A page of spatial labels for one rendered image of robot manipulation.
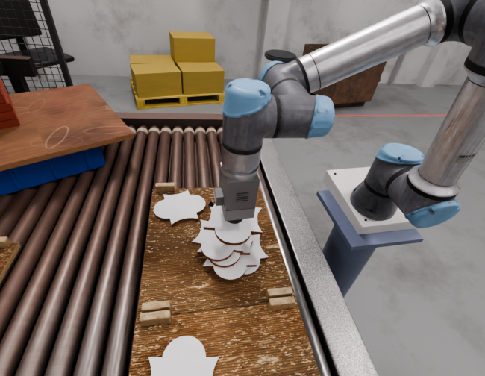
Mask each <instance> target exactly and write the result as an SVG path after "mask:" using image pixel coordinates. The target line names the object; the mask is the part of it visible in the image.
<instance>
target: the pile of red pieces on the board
mask: <svg viewBox="0 0 485 376"><path fill-rule="evenodd" d="M16 126H20V123H19V119H18V117H17V115H16V111H15V109H14V107H13V103H12V101H11V99H10V96H9V94H8V92H7V91H6V89H5V87H4V84H3V82H2V80H1V79H0V129H4V128H11V127H16Z"/></svg>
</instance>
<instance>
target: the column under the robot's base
mask: <svg viewBox="0 0 485 376"><path fill-rule="evenodd" d="M316 195H317V196H318V198H319V200H320V201H321V203H322V205H323V207H324V208H325V210H326V211H327V213H328V215H329V216H330V218H331V220H332V222H333V223H334V226H333V228H332V230H331V233H330V235H329V237H328V239H327V242H326V243H325V246H324V248H323V250H322V252H323V254H324V256H325V258H326V260H327V262H328V265H329V266H330V269H331V271H332V273H333V275H334V278H335V280H336V282H337V285H338V287H339V289H340V291H341V293H342V296H343V297H345V295H346V294H347V292H348V291H349V290H350V288H351V286H352V284H353V283H354V282H355V280H356V279H357V277H358V275H359V274H360V273H361V271H362V269H363V267H364V266H365V265H366V263H367V262H368V260H369V258H370V257H371V256H372V254H373V252H374V251H375V249H376V248H379V247H385V246H392V245H404V244H410V243H417V242H422V241H423V239H424V238H423V237H422V235H421V234H420V233H419V232H418V231H417V230H416V229H415V228H414V229H407V230H399V231H386V232H379V233H371V234H358V233H357V232H356V230H355V229H354V227H353V225H352V224H351V223H350V221H349V220H348V218H347V216H346V215H345V214H344V212H343V211H342V209H341V207H340V206H339V205H338V203H337V201H336V200H335V198H334V197H333V196H332V194H331V192H330V191H329V190H321V191H317V194H316Z"/></svg>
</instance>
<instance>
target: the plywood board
mask: <svg viewBox="0 0 485 376"><path fill-rule="evenodd" d="M9 96H10V99H11V101H12V103H13V107H14V109H15V111H16V115H17V117H18V119H19V123H20V126H16V127H11V128H4V129H0V171H4V170H7V169H12V168H16V167H19V166H24V165H28V164H31V163H36V162H40V161H43V160H48V159H52V158H55V157H60V156H63V155H67V154H72V153H75V152H79V151H84V150H87V149H91V148H96V147H99V146H103V145H108V144H111V143H115V142H120V141H123V140H128V139H131V138H134V133H133V131H132V130H131V129H130V128H129V127H128V126H127V125H126V124H125V123H124V122H123V121H122V120H121V119H120V118H119V116H118V115H117V114H116V113H115V112H114V111H113V110H112V108H111V107H110V106H109V105H108V104H107V103H106V102H105V101H104V99H103V98H102V97H101V96H100V95H99V94H98V93H97V92H96V91H95V90H94V89H93V88H92V87H91V86H90V84H81V85H75V86H69V87H59V88H53V89H47V90H37V91H31V92H25V93H14V94H9Z"/></svg>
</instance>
